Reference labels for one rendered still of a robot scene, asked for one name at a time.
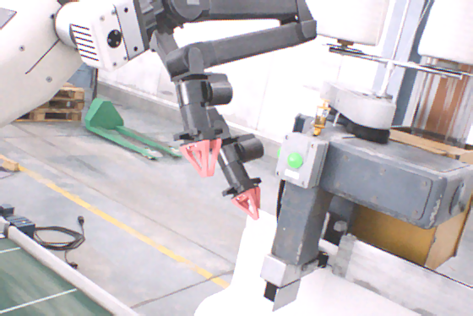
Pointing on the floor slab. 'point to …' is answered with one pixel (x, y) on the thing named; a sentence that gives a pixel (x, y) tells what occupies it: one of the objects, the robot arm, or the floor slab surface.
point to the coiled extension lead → (62, 242)
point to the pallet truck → (96, 123)
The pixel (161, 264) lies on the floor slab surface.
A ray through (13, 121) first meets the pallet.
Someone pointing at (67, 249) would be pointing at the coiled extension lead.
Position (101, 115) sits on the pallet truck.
